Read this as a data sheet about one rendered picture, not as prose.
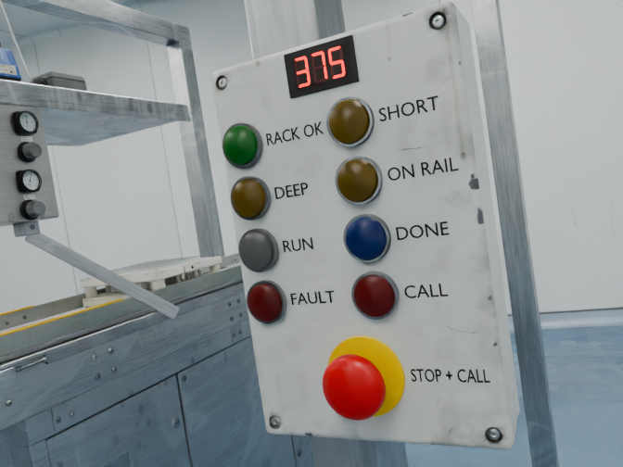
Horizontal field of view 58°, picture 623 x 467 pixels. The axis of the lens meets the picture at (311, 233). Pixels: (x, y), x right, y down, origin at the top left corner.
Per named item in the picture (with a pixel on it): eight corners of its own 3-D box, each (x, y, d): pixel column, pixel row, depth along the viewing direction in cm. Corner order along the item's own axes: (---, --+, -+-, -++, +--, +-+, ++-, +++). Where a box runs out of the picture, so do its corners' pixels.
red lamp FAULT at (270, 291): (282, 322, 37) (275, 282, 37) (247, 324, 39) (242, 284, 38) (287, 320, 38) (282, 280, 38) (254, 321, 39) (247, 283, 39)
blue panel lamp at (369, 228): (387, 259, 33) (381, 214, 33) (346, 263, 35) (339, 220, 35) (392, 258, 34) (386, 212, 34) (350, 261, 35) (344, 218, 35)
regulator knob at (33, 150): (28, 159, 89) (23, 132, 89) (19, 162, 90) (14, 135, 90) (46, 159, 92) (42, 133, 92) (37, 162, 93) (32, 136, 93)
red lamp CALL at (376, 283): (396, 318, 34) (389, 273, 33) (354, 320, 35) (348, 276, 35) (400, 315, 34) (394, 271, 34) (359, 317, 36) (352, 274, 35)
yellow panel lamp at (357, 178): (379, 200, 33) (373, 154, 33) (337, 206, 35) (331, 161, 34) (384, 199, 34) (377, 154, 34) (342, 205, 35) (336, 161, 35)
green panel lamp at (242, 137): (257, 162, 37) (251, 120, 37) (223, 169, 38) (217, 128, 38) (263, 162, 37) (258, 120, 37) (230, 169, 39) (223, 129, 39)
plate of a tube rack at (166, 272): (158, 281, 123) (157, 271, 123) (80, 287, 134) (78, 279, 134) (222, 262, 145) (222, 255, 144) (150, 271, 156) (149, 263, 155)
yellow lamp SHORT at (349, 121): (371, 140, 33) (363, 93, 33) (328, 148, 34) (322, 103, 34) (375, 140, 34) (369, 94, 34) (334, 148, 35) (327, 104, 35)
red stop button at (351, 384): (384, 426, 32) (374, 359, 32) (322, 423, 34) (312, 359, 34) (407, 397, 36) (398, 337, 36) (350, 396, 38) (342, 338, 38)
